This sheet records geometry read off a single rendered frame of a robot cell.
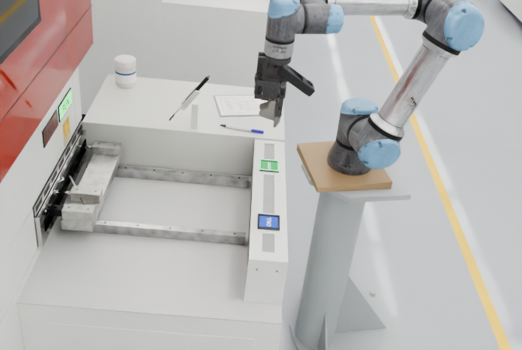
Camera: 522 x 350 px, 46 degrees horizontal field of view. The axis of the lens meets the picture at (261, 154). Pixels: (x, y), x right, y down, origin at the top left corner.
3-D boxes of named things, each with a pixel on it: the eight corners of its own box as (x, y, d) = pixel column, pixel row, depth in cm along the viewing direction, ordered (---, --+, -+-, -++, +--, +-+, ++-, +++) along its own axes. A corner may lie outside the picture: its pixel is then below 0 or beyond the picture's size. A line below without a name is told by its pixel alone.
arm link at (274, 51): (294, 35, 159) (294, 47, 152) (291, 51, 161) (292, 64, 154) (265, 32, 158) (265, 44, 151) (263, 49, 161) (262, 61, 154)
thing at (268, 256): (243, 302, 149) (248, 259, 142) (250, 175, 196) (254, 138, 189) (281, 305, 150) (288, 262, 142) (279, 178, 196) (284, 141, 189)
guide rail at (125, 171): (86, 174, 188) (86, 166, 187) (88, 171, 190) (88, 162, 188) (248, 188, 190) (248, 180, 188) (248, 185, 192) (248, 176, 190)
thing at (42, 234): (36, 247, 155) (33, 217, 150) (82, 154, 192) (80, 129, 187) (43, 247, 155) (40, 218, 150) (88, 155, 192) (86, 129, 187)
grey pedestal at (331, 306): (376, 289, 275) (419, 133, 231) (417, 370, 239) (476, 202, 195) (266, 299, 263) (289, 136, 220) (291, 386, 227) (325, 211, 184)
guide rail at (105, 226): (60, 230, 165) (60, 220, 164) (63, 225, 167) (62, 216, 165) (244, 245, 167) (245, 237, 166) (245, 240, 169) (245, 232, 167)
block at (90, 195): (71, 201, 167) (70, 192, 165) (74, 193, 170) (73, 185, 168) (99, 203, 167) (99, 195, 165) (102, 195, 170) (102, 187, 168)
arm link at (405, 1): (447, -24, 178) (287, -28, 165) (466, -10, 169) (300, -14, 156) (436, 14, 184) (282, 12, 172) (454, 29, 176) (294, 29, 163)
